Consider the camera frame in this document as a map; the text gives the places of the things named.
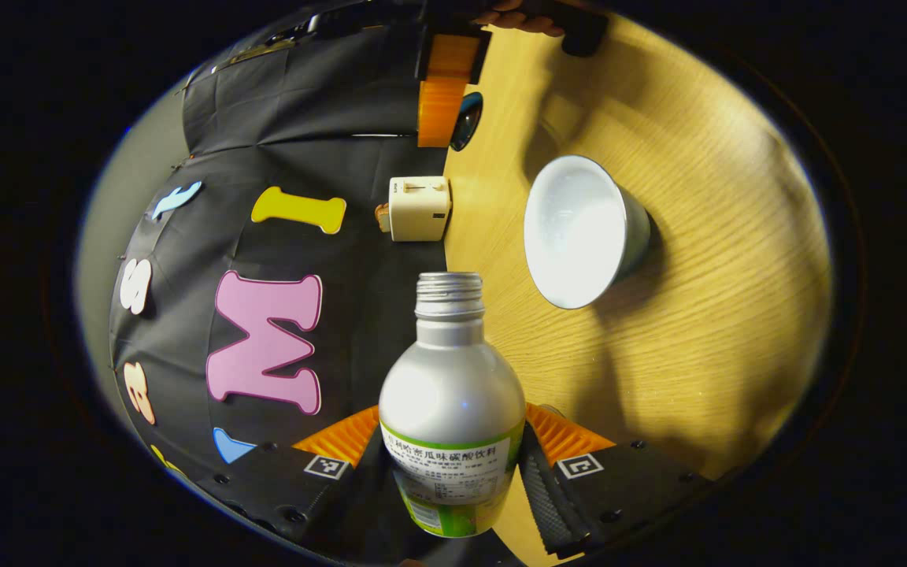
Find white grey teacup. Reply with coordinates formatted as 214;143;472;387
524;154;652;310

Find cream white toaster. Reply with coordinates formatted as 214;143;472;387
388;176;453;243

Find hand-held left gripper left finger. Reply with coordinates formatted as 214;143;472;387
186;406;415;552

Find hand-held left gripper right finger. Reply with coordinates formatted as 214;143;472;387
518;402;718;560

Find silver green-label water bottle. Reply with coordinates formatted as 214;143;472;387
379;272;528;539

